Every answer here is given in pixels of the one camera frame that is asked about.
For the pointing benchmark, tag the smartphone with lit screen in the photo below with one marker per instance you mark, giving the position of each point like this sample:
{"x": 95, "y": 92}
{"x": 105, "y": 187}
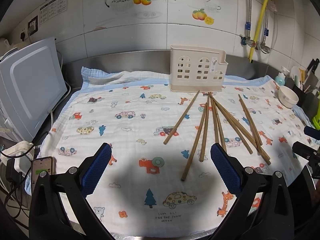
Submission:
{"x": 39, "y": 165}

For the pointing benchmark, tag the green dish rack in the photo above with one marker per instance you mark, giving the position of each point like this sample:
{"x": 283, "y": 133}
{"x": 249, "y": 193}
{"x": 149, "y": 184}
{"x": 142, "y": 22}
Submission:
{"x": 316, "y": 121}

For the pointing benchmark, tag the white ceramic bowl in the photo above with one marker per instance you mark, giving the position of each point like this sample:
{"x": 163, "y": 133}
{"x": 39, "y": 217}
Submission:
{"x": 287, "y": 97}

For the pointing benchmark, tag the black utensil caddy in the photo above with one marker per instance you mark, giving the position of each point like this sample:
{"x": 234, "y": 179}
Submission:
{"x": 307, "y": 101}

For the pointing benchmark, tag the white power strip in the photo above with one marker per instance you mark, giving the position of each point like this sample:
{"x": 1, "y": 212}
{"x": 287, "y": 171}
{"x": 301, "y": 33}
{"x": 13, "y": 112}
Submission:
{"x": 23, "y": 155}

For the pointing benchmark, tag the teal soap bottle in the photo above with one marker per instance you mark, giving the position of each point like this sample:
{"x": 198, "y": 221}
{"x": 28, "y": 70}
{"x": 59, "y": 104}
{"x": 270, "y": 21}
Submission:
{"x": 280, "y": 78}

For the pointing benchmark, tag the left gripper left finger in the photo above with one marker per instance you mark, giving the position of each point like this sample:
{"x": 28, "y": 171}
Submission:
{"x": 48, "y": 218}

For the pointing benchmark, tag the white microwave oven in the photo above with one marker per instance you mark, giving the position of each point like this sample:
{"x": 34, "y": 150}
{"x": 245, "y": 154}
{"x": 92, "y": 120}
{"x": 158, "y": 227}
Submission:
{"x": 31, "y": 85}

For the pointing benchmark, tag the cream plastic utensil holder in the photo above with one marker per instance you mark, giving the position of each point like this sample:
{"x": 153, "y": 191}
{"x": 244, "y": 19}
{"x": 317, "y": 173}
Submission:
{"x": 194, "y": 69}

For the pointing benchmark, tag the black handled cleaver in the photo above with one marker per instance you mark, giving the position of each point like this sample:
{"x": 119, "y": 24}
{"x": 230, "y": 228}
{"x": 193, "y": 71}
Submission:
{"x": 311, "y": 80}

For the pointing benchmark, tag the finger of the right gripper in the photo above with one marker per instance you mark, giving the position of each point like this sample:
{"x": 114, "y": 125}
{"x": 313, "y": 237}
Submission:
{"x": 305, "y": 151}
{"x": 315, "y": 134}

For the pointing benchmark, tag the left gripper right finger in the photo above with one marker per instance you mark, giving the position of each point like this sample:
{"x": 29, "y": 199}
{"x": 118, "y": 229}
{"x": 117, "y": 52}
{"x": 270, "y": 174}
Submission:
{"x": 262, "y": 209}

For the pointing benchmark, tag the printed white cloth mat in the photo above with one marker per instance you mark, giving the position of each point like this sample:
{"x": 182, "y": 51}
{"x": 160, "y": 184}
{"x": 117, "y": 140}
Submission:
{"x": 141, "y": 192}

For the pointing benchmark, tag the wall power outlet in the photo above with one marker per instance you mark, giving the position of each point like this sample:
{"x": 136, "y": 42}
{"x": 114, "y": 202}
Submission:
{"x": 33, "y": 26}

